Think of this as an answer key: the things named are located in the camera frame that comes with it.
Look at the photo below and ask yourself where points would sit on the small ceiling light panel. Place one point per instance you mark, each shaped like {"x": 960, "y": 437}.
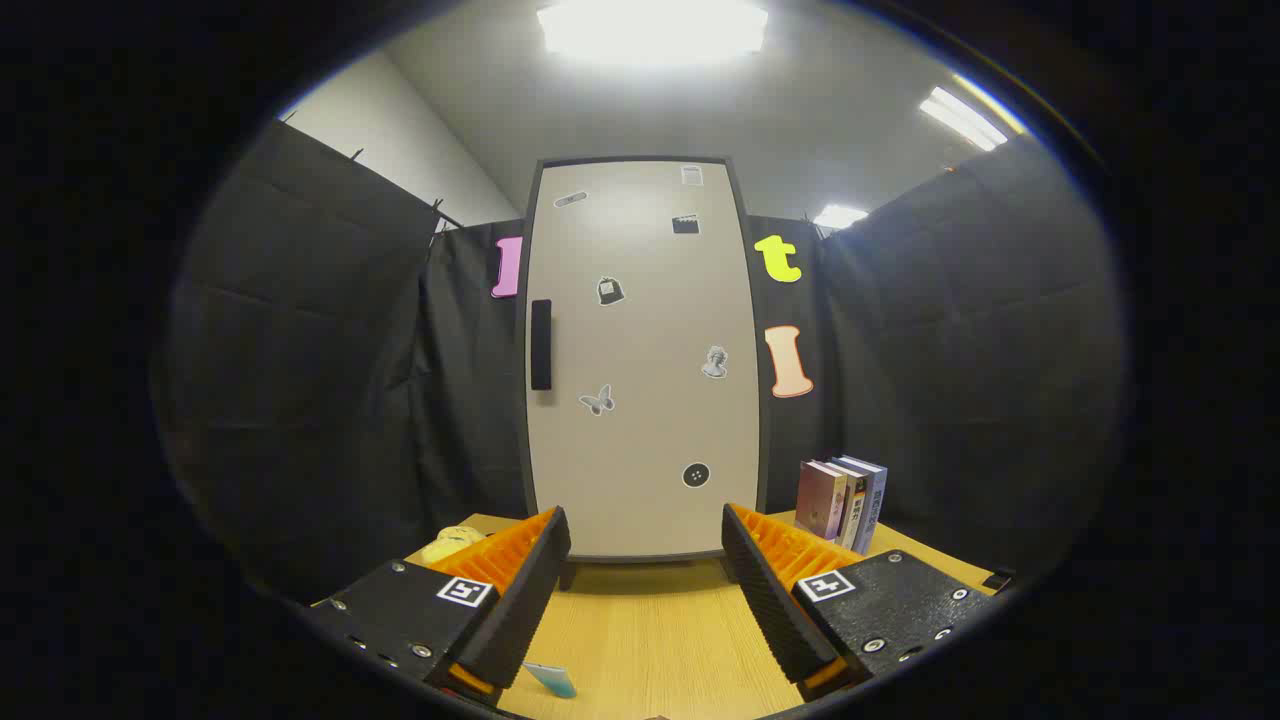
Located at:
{"x": 840, "y": 216}

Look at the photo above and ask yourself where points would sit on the small black table clamp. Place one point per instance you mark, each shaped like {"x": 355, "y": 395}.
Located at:
{"x": 998, "y": 579}

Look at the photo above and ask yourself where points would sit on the yellow plush toy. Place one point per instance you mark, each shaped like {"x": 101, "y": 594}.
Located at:
{"x": 445, "y": 547}

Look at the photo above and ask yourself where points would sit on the long ceiling light strip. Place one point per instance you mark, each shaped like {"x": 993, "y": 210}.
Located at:
{"x": 962, "y": 118}

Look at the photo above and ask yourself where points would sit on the beige cabinet door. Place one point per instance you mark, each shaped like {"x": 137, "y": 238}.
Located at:
{"x": 650, "y": 330}

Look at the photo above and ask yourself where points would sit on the blue and white tube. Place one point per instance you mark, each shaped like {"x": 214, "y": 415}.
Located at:
{"x": 553, "y": 680}

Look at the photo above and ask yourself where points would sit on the dark grey cabinet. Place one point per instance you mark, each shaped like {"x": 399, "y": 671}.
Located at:
{"x": 640, "y": 559}

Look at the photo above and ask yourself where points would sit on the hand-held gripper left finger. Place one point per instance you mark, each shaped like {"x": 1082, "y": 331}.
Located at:
{"x": 525, "y": 610}

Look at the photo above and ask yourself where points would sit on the large ceiling light panel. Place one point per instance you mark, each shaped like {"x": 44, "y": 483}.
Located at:
{"x": 650, "y": 28}

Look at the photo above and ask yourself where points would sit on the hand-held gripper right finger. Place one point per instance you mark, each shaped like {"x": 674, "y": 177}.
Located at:
{"x": 770, "y": 610}

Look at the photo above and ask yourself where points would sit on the pink cover book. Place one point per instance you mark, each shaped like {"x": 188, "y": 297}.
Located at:
{"x": 820, "y": 500}

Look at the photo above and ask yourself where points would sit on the black backdrop cloth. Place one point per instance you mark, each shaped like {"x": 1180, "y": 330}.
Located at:
{"x": 320, "y": 350}

